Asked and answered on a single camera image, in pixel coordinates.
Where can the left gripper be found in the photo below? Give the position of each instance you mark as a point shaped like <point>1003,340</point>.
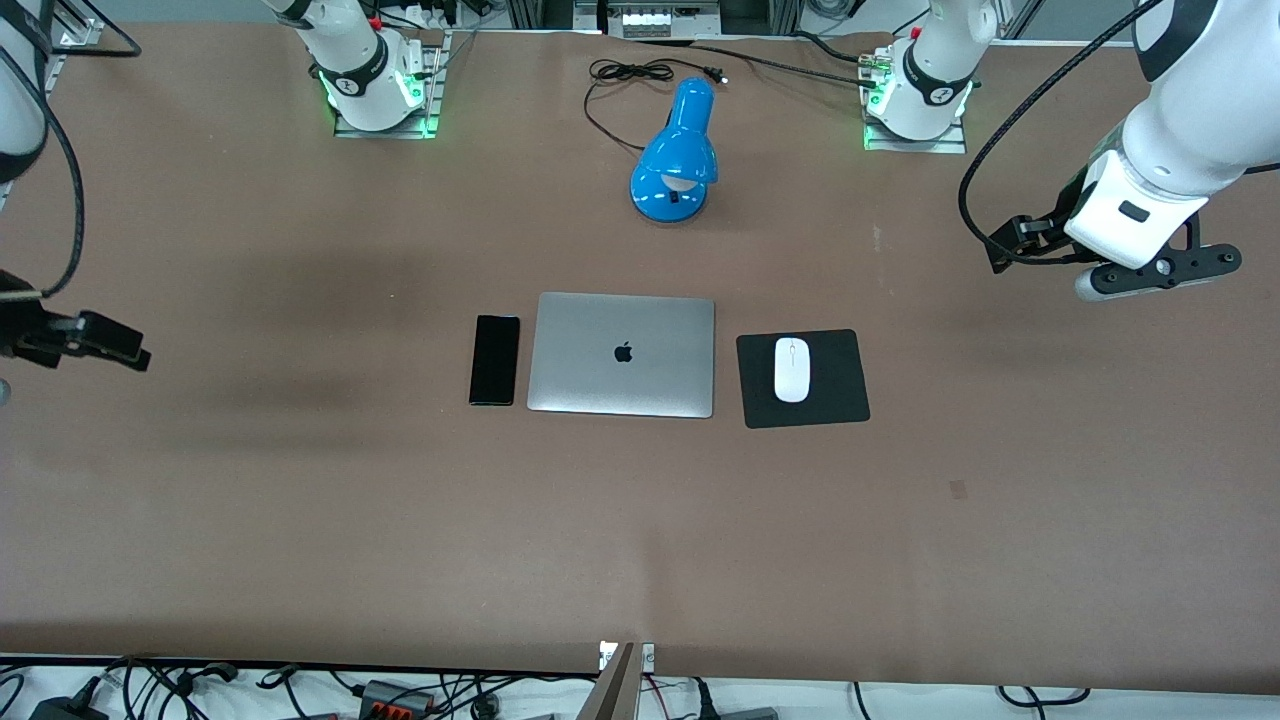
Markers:
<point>1044,236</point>

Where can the white computer mouse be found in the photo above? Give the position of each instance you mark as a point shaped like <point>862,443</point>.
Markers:
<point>792,370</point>

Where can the black smartphone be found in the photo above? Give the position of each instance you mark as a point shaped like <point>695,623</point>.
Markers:
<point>495,360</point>

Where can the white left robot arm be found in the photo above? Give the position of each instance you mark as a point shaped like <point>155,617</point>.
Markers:
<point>1210,100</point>

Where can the black mouse pad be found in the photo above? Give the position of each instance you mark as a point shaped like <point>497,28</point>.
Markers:
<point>845,400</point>

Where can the blue desk lamp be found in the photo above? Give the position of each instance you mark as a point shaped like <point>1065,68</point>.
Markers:
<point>680,150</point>

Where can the black power adapter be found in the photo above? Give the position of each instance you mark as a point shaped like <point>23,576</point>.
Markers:
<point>65,708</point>

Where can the white power strip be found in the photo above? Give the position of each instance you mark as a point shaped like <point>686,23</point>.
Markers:
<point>668,20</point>

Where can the silver laptop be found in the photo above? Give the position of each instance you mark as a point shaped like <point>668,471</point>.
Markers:
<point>620,385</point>

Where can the grey box with orange switches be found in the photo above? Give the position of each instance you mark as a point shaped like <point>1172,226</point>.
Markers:
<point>395,698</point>

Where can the black power plug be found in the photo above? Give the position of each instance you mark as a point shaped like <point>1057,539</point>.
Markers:
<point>705,700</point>

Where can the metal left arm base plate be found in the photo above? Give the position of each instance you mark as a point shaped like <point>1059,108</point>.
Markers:
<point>945,145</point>

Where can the aluminium profile bracket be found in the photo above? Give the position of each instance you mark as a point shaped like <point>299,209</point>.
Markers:
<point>75,28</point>

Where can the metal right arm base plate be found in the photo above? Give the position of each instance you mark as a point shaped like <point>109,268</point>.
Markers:
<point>432,80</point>

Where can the aluminium frame rack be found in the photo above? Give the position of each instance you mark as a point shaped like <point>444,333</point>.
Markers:
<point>545,12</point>

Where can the small metal bracket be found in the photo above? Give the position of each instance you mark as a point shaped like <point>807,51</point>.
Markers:
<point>648,655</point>

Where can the wooden post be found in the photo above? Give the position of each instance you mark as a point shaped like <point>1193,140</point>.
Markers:
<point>612,690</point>

